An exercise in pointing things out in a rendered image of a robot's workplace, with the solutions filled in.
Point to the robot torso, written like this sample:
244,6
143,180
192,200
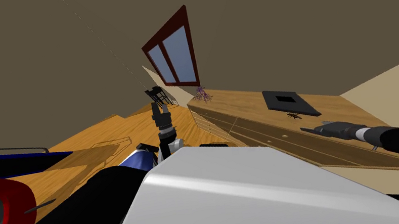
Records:
220,207

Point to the wooden dresser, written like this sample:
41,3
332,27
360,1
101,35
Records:
250,119

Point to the black rectangular frame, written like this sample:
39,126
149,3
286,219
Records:
297,107

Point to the purple plant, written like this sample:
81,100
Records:
202,95

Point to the small dark brown object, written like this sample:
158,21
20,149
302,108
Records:
293,115

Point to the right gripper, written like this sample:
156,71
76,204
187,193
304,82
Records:
340,130

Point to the black chair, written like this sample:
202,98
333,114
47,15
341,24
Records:
158,96

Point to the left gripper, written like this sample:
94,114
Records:
163,120

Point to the dark red framed window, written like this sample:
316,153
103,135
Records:
172,51

